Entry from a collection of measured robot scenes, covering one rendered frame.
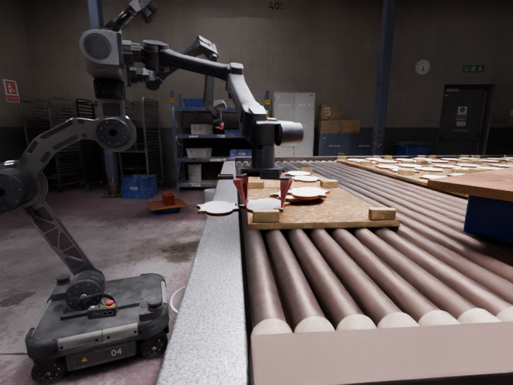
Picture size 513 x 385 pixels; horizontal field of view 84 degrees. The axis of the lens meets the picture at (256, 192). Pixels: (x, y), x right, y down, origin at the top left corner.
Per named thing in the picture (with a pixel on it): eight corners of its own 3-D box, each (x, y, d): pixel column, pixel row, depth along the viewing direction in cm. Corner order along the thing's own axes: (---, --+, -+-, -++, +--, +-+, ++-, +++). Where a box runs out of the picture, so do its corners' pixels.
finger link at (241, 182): (242, 202, 79) (241, 168, 77) (267, 204, 76) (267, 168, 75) (233, 208, 72) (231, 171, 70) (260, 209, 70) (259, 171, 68)
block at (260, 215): (253, 223, 64) (253, 211, 63) (252, 221, 65) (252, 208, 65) (279, 222, 64) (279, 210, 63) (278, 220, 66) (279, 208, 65)
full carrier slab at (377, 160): (358, 167, 178) (359, 160, 177) (336, 161, 218) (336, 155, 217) (412, 167, 180) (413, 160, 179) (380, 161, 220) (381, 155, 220)
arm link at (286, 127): (242, 135, 79) (246, 105, 74) (280, 135, 83) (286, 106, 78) (256, 157, 70) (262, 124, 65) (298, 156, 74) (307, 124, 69)
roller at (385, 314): (398, 386, 30) (403, 345, 29) (255, 167, 220) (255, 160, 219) (443, 383, 30) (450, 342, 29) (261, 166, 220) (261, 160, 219)
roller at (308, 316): (303, 393, 29) (304, 351, 28) (242, 167, 219) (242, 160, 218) (350, 389, 29) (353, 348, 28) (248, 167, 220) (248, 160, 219)
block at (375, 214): (370, 221, 65) (372, 209, 65) (367, 218, 67) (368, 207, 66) (395, 221, 66) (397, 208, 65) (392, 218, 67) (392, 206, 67)
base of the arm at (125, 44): (120, 69, 119) (118, 37, 117) (142, 70, 122) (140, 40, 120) (119, 65, 112) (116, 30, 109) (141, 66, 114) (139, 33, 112)
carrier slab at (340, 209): (247, 230, 64) (247, 223, 63) (243, 192, 104) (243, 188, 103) (400, 227, 66) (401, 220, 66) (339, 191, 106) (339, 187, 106)
